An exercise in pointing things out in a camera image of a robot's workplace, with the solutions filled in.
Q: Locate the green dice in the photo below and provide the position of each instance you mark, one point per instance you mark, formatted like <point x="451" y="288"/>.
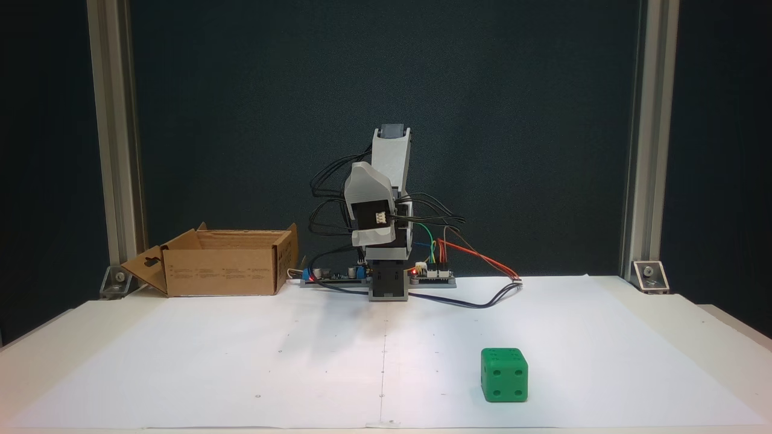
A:
<point x="503" y="383"/>

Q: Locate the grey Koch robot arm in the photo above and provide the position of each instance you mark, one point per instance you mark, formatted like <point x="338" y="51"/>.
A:
<point x="392" y="157"/>

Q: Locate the circuit board with blue parts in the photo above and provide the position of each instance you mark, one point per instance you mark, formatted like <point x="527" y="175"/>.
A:
<point x="332" y="277"/>

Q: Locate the circuit board with white connectors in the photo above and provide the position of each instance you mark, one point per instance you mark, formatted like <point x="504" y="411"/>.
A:
<point x="434" y="278"/>

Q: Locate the open cardboard box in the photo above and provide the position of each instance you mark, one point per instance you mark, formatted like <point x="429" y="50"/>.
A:
<point x="217" y="271"/>

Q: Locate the metal corner bracket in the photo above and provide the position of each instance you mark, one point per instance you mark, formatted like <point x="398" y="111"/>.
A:
<point x="650" y="276"/>
<point x="117" y="282"/>

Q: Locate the aluminium frame post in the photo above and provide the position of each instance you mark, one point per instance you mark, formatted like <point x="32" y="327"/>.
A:
<point x="651" y="120"/>
<point x="114" y="120"/>

